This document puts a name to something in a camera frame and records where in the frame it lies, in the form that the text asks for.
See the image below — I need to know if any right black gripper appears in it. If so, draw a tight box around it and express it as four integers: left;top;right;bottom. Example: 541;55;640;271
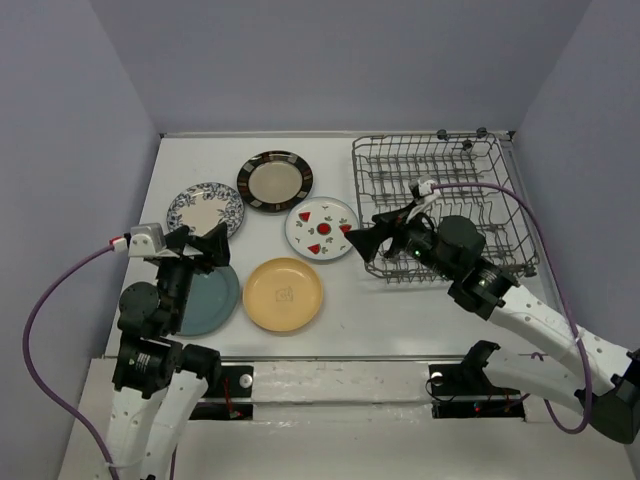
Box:
344;200;457;282

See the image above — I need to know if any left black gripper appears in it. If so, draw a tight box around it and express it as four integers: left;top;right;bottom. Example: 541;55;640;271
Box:
157;219;231;329

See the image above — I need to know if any blue floral plate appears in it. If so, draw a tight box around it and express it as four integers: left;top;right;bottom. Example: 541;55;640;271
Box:
166;182;245;237

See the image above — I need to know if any blue-grey plate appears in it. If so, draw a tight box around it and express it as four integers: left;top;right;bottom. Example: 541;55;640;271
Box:
178;266;240;337

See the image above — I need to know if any watermelon pattern plate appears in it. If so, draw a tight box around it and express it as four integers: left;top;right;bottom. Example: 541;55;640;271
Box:
284;197;360;262

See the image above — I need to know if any black rimmed plate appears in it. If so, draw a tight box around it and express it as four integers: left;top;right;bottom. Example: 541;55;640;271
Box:
236;150;314;214

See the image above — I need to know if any yellow plate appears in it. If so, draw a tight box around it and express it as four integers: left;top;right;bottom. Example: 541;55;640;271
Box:
243;257;324;333

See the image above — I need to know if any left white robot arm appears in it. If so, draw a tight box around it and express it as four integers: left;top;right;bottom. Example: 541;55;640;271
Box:
106;222;230;479

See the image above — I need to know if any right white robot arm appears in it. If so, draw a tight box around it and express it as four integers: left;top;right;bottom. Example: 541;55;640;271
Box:
345;208;639;444

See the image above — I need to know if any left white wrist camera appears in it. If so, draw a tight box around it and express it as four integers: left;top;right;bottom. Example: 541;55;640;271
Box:
109;223;166;258

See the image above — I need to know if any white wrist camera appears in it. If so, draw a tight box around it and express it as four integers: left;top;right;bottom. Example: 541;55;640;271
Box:
109;223;166;258
407;175;441;221

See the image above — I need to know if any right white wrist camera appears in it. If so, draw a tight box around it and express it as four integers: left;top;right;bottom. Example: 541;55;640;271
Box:
407;175;441;221

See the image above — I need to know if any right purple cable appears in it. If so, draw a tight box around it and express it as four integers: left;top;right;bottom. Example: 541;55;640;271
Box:
432;182;594;434

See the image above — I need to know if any purple cable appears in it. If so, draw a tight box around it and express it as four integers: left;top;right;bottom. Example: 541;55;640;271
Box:
22;242;126;480
432;182;594;434

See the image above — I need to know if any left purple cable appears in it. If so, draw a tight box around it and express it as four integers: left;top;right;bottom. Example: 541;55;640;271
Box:
22;242;126;480

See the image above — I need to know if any grey wire dish rack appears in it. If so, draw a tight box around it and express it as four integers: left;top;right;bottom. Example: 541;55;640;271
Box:
352;128;539;278

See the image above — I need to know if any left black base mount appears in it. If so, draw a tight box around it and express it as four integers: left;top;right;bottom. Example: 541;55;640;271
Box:
190;364;254;421

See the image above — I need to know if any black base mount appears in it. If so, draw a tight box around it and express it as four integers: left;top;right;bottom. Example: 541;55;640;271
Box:
425;363;526;420
190;364;254;421

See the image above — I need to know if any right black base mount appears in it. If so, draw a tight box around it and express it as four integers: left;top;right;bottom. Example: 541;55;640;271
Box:
425;363;526;420

